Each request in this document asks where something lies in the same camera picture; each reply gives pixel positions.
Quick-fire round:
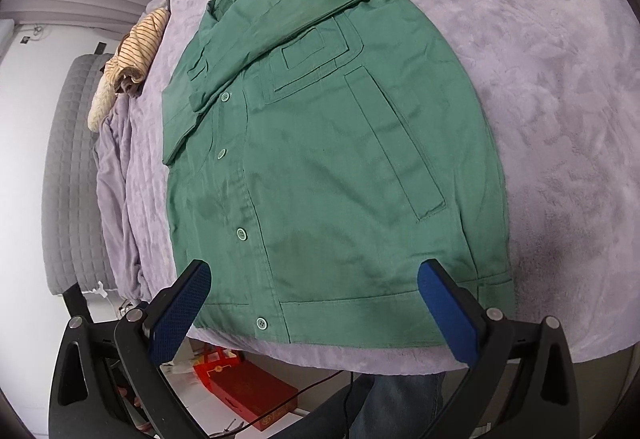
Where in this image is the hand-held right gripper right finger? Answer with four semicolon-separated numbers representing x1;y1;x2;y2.
417;259;581;439

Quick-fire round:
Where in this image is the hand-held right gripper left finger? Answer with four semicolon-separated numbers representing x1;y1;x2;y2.
47;260;211;439

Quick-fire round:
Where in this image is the green work jacket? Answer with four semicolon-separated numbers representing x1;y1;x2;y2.
161;0;516;350

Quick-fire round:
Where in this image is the red box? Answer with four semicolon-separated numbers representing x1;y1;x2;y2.
192;348;301;432

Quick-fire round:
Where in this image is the person's leg in jeans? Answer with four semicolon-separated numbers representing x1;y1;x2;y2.
350;371;447;439

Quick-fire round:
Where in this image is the purple-grey plush blanket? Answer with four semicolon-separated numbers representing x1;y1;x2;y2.
94;0;640;377

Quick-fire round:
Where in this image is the cream knitted cloth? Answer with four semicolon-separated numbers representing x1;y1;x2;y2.
87;69;122;132

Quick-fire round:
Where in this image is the beige striped cloth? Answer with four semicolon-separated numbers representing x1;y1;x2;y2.
104;8;170;98

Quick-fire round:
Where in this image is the black cable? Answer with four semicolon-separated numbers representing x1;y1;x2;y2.
295;368;373;439

